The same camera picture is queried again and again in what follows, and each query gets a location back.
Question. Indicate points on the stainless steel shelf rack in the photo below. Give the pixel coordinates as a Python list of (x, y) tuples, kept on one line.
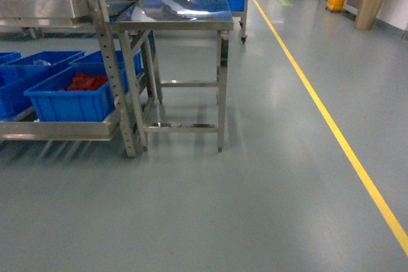
[(97, 16)]

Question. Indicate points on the red parts pile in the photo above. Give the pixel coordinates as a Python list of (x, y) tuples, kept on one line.
[(85, 82)]

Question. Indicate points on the blue bin with red parts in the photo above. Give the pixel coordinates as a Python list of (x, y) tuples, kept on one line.
[(53, 101)]

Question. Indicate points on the small stainless steel table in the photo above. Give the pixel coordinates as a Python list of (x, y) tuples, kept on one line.
[(145, 16)]

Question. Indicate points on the tan tall planter pot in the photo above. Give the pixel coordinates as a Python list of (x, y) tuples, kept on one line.
[(367, 13)]

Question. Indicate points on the blue bin lower left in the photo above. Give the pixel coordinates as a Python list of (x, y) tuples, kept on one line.
[(19, 75)]

